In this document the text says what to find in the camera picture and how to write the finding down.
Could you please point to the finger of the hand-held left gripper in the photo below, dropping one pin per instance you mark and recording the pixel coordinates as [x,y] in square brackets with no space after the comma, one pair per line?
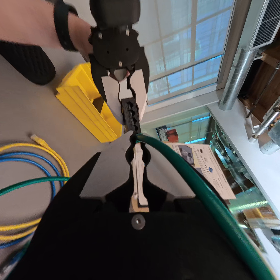
[140,87]
[111,94]

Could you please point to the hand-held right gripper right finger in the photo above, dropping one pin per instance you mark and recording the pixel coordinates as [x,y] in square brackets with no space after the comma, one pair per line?
[161,179]

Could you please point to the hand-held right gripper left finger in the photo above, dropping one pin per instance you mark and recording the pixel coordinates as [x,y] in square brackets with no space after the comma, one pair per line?
[109,170]

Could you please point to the black ethernet switch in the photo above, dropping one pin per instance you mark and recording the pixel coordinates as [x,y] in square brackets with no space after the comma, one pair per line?
[131,113]

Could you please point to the yellow plastic bin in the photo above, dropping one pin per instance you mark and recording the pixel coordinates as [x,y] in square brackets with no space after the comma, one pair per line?
[76,94]

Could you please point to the person's left forearm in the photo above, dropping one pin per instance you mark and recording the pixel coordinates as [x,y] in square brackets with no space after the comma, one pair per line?
[26,21]

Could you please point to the person's left hand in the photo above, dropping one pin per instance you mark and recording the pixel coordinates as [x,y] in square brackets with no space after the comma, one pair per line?
[82,37]

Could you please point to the wooden instruction board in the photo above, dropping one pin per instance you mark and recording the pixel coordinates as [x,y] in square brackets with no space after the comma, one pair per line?
[210,172]

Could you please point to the black wristband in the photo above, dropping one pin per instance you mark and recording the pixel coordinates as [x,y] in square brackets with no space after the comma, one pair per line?
[63,28]

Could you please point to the large grid window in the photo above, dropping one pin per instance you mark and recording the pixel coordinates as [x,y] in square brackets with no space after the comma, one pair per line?
[179,43]

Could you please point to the black textured armrest pad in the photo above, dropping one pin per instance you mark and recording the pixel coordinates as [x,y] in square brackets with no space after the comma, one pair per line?
[26,63]

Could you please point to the silver insulated pipes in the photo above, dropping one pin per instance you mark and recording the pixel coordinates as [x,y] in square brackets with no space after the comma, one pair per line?
[265,124]

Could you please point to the white vent grille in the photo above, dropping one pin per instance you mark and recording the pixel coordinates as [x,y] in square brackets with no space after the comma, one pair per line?
[264,26]

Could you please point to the wide round silver duct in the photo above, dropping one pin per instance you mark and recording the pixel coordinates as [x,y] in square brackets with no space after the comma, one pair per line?
[236,81]

